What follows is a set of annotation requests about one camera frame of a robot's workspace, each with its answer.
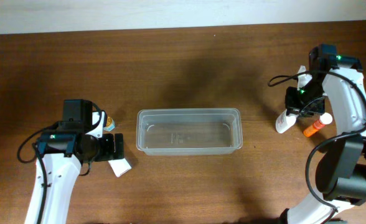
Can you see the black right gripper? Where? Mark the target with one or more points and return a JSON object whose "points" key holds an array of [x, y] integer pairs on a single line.
{"points": [[309, 107]]}

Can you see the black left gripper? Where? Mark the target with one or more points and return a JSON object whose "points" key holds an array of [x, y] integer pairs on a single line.
{"points": [[118, 146]]}

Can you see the orange bottle white cap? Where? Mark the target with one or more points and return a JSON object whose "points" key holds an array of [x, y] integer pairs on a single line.
{"points": [[323, 120]]}

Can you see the white green panadol box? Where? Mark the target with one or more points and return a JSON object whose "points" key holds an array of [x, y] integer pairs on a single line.
{"points": [[120, 166]]}

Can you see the white spray bottle clear cap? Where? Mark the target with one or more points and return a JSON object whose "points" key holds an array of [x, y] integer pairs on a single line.
{"points": [[285, 121]]}

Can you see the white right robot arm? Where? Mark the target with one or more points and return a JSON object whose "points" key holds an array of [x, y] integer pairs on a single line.
{"points": [[335, 170]]}

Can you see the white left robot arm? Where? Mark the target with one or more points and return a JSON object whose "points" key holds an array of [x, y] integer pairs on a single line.
{"points": [[55, 176]]}

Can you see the clear plastic container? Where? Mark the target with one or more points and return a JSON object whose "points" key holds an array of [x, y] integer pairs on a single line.
{"points": [[189, 131]]}

